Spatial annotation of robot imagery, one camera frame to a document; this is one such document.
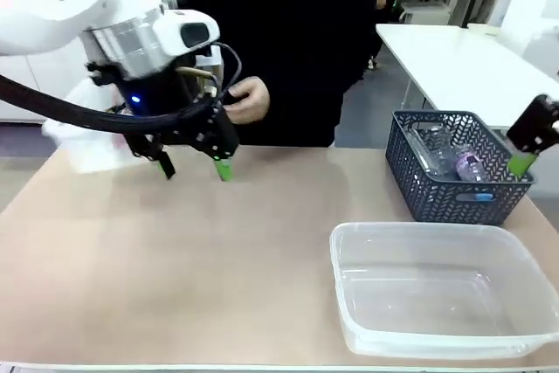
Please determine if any person in black coat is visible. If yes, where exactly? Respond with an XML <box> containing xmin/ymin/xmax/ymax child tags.
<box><xmin>176</xmin><ymin>0</ymin><xmax>386</xmax><ymax>149</ymax></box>

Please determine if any dark woven plastic basket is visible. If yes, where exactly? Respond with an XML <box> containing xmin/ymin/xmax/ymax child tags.
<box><xmin>384</xmin><ymin>109</ymin><xmax>536</xmax><ymax>227</ymax></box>

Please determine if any thin black camera cable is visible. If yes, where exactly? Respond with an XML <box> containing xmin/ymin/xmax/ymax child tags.
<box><xmin>210</xmin><ymin>40</ymin><xmax>244</xmax><ymax>101</ymax></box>

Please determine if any clear plastic bin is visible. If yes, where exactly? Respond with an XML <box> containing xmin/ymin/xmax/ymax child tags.
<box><xmin>329</xmin><ymin>221</ymin><xmax>559</xmax><ymax>357</ymax></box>

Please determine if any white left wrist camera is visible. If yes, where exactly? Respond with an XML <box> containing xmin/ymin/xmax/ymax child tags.
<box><xmin>194</xmin><ymin>44</ymin><xmax>224</xmax><ymax>82</ymax></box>

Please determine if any person right hand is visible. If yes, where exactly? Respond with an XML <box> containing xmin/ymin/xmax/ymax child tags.
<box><xmin>224</xmin><ymin>76</ymin><xmax>273</xmax><ymax>126</ymax></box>

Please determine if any black braided cable sleeve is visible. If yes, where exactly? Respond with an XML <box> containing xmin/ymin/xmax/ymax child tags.
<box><xmin>0</xmin><ymin>73</ymin><xmax>219</xmax><ymax>135</ymax></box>

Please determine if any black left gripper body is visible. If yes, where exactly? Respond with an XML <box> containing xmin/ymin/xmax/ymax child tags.
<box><xmin>86</xmin><ymin>54</ymin><xmax>216</xmax><ymax>148</ymax></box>

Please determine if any plastic bottle purple label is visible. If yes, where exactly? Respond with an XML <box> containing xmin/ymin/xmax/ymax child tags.
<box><xmin>452</xmin><ymin>142</ymin><xmax>491</xmax><ymax>183</ymax></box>

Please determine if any white cabinet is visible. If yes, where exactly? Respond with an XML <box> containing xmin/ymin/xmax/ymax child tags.
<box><xmin>0</xmin><ymin>43</ymin><xmax>91</xmax><ymax>123</ymax></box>

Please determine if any clear crushed plastic bottle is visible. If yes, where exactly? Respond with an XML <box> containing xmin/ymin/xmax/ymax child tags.
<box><xmin>409</xmin><ymin>123</ymin><xmax>460</xmax><ymax>181</ymax></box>

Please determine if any large white table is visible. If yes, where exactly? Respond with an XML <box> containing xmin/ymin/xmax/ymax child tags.
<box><xmin>375</xmin><ymin>22</ymin><xmax>559</xmax><ymax>130</ymax></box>

